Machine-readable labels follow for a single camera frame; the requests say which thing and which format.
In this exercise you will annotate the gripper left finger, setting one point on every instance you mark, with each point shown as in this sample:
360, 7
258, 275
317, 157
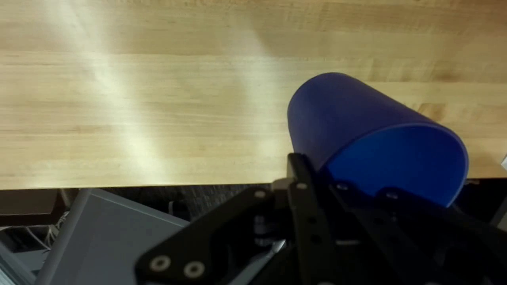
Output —
237, 221

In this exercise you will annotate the blue plastic cup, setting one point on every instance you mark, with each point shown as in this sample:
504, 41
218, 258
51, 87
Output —
356, 118

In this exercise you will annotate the grey metal case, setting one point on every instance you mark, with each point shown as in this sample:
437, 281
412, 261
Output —
111, 237

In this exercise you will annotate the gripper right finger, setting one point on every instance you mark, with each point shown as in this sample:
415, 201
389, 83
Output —
396, 237

